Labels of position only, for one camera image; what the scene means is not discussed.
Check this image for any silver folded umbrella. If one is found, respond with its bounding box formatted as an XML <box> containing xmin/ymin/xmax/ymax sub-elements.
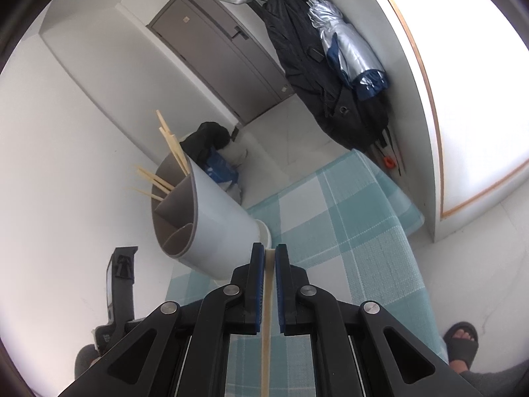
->
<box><xmin>275</xmin><ymin>0</ymin><xmax>389</xmax><ymax>102</ymax></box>

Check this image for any person's right leg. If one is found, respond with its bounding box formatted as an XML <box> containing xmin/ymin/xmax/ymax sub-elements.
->
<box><xmin>459</xmin><ymin>364</ymin><xmax>529</xmax><ymax>397</ymax></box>

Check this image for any person's right foot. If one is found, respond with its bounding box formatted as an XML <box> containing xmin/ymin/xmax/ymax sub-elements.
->
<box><xmin>448</xmin><ymin>327</ymin><xmax>476</xmax><ymax>375</ymax></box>

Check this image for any white grey utensil holder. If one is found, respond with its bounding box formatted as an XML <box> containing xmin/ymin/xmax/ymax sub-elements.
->
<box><xmin>151</xmin><ymin>153</ymin><xmax>272</xmax><ymax>280</ymax></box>

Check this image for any black backpack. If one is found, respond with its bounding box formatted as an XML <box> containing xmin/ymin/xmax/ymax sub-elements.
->
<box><xmin>250</xmin><ymin>0</ymin><xmax>391</xmax><ymax>152</ymax></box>

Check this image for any black jacket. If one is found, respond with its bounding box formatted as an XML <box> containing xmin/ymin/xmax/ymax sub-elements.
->
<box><xmin>180</xmin><ymin>122</ymin><xmax>232</xmax><ymax>162</ymax></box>

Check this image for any grey door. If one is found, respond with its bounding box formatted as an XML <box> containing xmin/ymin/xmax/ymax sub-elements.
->
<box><xmin>146</xmin><ymin>0</ymin><xmax>296</xmax><ymax>125</ymax></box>

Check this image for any black slipper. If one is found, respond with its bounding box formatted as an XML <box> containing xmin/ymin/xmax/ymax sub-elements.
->
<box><xmin>443</xmin><ymin>322</ymin><xmax>480</xmax><ymax>371</ymax></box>

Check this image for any white panel with gold trim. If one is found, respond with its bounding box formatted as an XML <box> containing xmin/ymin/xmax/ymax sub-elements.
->
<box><xmin>364</xmin><ymin>0</ymin><xmax>529</xmax><ymax>243</ymax></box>

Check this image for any black rod with orange clip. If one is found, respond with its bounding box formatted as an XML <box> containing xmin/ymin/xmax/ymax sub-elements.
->
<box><xmin>370</xmin><ymin>128</ymin><xmax>408</xmax><ymax>174</ymax></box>

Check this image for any white round bag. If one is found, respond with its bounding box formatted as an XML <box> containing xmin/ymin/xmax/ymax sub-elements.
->
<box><xmin>225</xmin><ymin>143</ymin><xmax>249</xmax><ymax>162</ymax></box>

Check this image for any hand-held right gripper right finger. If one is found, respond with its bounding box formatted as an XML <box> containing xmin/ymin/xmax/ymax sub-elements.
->
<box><xmin>276</xmin><ymin>244</ymin><xmax>484</xmax><ymax>397</ymax></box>

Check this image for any blue box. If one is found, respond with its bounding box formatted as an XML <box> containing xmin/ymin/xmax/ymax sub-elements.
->
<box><xmin>204</xmin><ymin>149</ymin><xmax>240</xmax><ymax>187</ymax></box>

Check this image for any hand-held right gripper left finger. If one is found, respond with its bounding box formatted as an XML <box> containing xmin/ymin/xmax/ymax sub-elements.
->
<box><xmin>58</xmin><ymin>243</ymin><xmax>265</xmax><ymax>397</ymax></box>

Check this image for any slim bamboo chopstick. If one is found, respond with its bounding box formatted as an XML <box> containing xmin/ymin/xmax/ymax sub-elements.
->
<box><xmin>260</xmin><ymin>249</ymin><xmax>275</xmax><ymax>397</ymax></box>
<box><xmin>131</xmin><ymin>187</ymin><xmax>165</xmax><ymax>202</ymax></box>
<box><xmin>159</xmin><ymin>127</ymin><xmax>191</xmax><ymax>174</ymax></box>
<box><xmin>138</xmin><ymin>171</ymin><xmax>172</xmax><ymax>193</ymax></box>
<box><xmin>155</xmin><ymin>110</ymin><xmax>186</xmax><ymax>170</ymax></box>
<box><xmin>136</xmin><ymin>165</ymin><xmax>176</xmax><ymax>191</ymax></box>

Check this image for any teal checked tablecloth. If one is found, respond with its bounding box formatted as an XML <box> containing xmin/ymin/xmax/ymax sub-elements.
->
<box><xmin>165</xmin><ymin>149</ymin><xmax>449</xmax><ymax>397</ymax></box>

